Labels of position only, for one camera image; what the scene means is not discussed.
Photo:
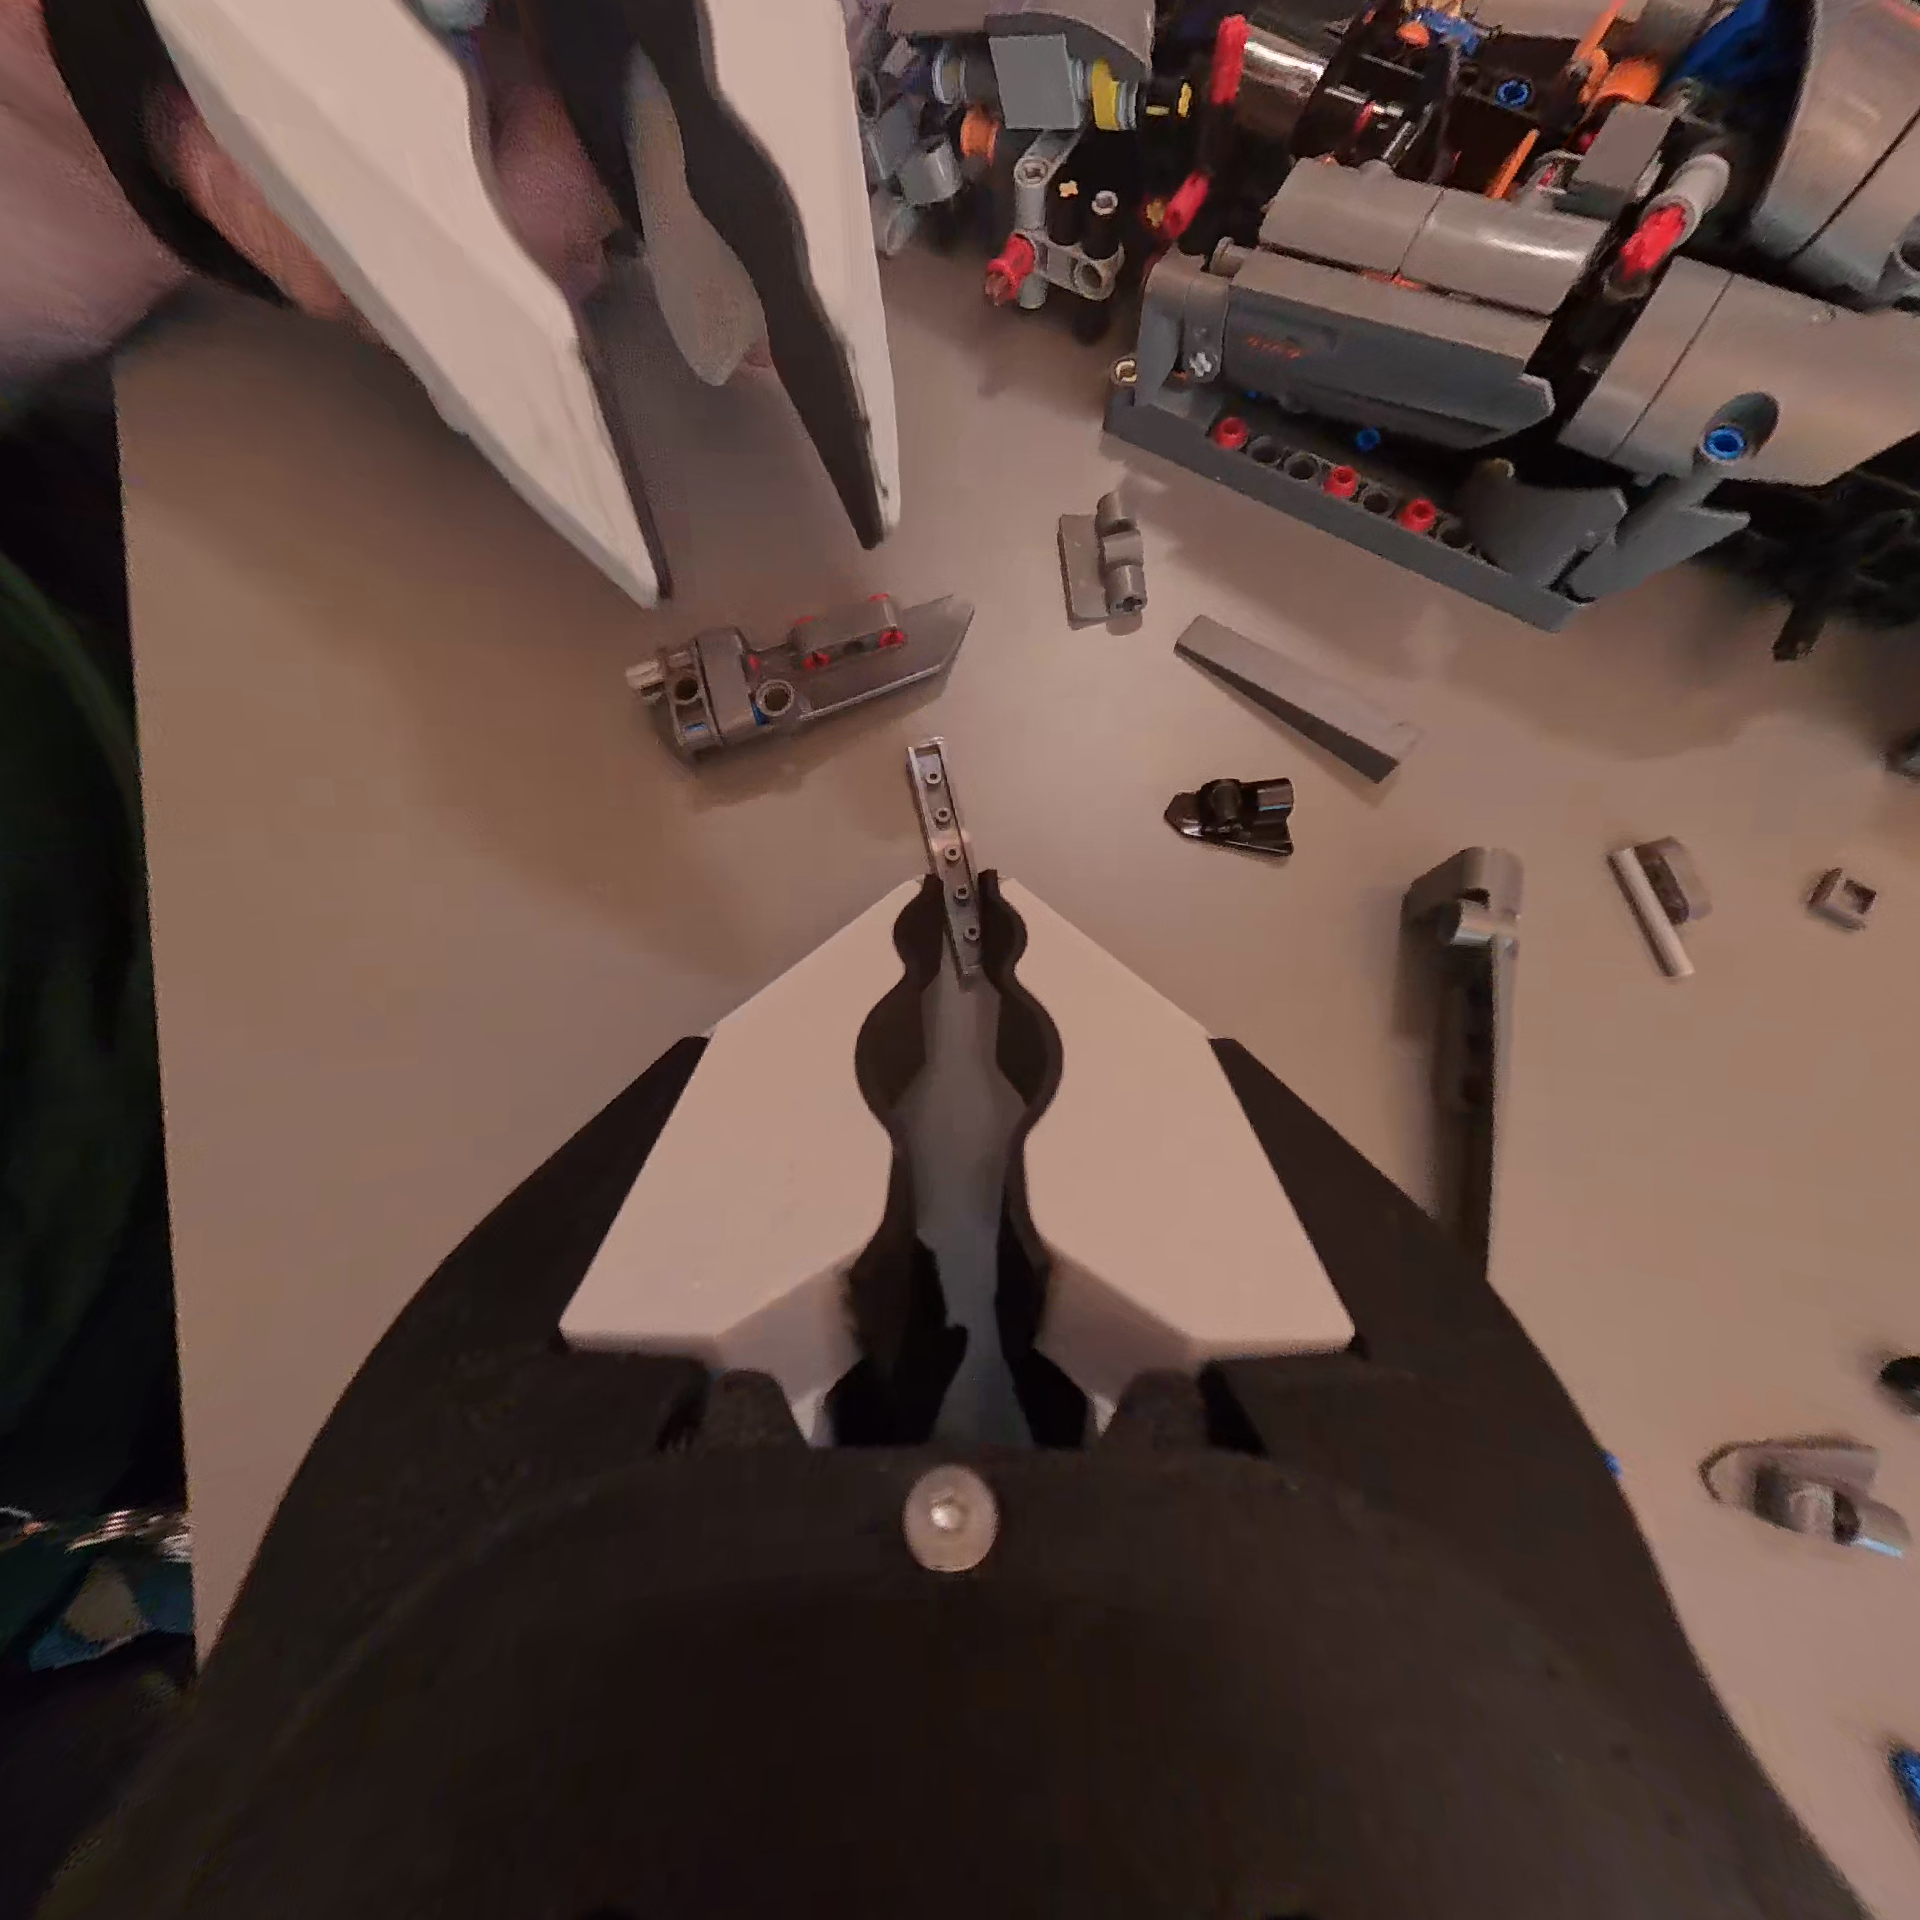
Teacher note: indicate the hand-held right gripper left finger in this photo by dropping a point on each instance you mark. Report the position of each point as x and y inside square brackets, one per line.
[751, 1200]

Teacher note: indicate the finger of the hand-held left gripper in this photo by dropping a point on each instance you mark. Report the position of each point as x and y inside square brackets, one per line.
[389, 225]
[826, 225]

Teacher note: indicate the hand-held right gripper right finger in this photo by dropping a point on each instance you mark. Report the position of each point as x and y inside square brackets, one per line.
[1184, 1200]

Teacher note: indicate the thin grey lego beam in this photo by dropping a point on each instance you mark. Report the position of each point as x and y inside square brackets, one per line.
[945, 856]

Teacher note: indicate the grey lego panel assembly red pins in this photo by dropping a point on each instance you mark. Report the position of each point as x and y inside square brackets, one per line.
[809, 681]

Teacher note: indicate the long grey lego beam panel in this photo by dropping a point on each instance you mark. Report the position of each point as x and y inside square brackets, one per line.
[1464, 1021]

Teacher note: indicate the black lego clip piece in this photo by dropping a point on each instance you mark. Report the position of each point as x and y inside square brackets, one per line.
[1231, 820]

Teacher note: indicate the grey lego panel with connector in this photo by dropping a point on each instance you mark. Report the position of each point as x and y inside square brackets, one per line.
[1103, 564]

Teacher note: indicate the long grey lego wedge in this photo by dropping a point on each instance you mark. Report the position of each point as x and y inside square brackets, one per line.
[1289, 699]

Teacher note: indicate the white bar grey lego piece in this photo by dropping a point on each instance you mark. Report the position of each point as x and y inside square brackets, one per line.
[1658, 902]

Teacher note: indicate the grey black lego car model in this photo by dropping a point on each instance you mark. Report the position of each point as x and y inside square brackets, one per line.
[1424, 301]

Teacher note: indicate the grey curved lego panel pin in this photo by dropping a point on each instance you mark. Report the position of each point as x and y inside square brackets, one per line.
[1799, 1494]

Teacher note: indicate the small grey square lego piece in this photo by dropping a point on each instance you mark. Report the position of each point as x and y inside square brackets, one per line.
[1842, 897]

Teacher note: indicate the person's left hand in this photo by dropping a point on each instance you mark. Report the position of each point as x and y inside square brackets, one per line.
[90, 182]

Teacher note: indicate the person's green shirt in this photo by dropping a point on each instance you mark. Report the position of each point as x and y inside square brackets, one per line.
[59, 1051]

